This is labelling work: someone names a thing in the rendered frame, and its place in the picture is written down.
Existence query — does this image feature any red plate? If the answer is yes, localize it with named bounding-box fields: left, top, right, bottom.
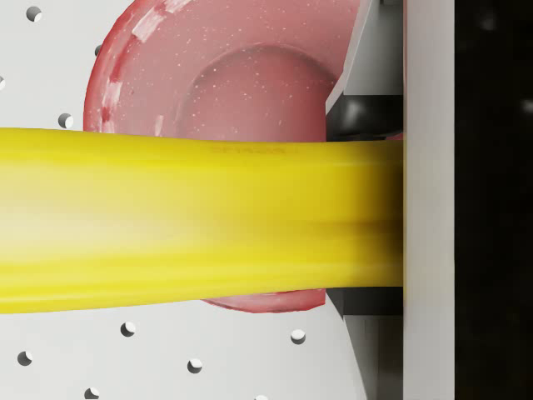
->
left=82, top=0, right=404, bottom=314

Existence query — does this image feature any banana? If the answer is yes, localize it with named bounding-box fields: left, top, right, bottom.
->
left=0, top=127, right=404, bottom=316

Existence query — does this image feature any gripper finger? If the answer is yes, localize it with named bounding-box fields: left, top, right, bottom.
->
left=327, top=287, right=404, bottom=400
left=326, top=0, right=404, bottom=139

